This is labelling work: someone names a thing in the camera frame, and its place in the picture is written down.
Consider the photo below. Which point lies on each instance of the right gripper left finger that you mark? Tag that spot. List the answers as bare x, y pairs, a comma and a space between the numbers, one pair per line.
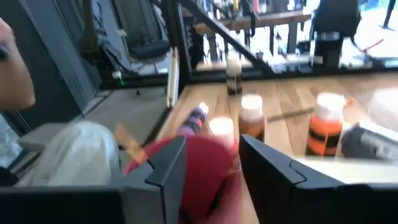
161, 186

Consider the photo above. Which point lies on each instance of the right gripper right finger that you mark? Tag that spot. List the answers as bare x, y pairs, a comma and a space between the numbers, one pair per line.
270, 186

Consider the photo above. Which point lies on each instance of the pink plastic cup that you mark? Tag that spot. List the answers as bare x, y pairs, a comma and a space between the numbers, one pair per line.
208, 174

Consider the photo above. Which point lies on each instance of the large black paint bottle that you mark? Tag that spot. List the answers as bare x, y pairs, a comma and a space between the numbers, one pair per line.
373, 144

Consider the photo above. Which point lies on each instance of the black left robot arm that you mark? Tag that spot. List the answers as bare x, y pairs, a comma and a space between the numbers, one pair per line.
335, 18

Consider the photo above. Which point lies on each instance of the burnt orange paint bottle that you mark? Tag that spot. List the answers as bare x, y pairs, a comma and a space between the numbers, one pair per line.
252, 124

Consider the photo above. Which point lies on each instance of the purple paint bottle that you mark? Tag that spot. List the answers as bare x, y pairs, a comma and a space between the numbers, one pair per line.
194, 119

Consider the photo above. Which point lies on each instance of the bright orange paint bottle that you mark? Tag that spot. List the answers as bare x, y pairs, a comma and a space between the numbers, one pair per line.
325, 133

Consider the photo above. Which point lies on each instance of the brown paint bottle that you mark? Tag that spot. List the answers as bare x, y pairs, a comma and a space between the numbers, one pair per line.
234, 84

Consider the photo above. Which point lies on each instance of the white bar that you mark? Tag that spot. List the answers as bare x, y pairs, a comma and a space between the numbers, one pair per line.
173, 81

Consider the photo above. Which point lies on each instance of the black office chair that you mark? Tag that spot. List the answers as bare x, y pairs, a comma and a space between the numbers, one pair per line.
146, 46

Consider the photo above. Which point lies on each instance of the wooden workbench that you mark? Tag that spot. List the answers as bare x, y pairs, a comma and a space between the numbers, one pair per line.
264, 19

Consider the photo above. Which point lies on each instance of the person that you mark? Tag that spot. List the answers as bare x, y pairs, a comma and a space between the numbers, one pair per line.
15, 77

